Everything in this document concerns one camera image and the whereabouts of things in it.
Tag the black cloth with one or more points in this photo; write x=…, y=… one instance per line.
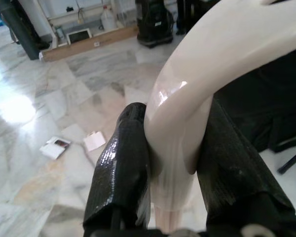
x=266, y=98

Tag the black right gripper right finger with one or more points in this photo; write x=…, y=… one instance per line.
x=232, y=172

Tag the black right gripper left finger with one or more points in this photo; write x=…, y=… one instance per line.
x=118, y=172

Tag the long brown cardboard box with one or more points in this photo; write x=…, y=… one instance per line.
x=88, y=45

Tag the white framed tablet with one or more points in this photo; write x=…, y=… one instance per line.
x=79, y=36

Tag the white paper sheet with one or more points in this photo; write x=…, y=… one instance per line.
x=95, y=142

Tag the white plastic jug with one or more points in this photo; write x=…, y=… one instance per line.
x=108, y=21

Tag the black stand leg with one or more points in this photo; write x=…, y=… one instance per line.
x=292, y=160

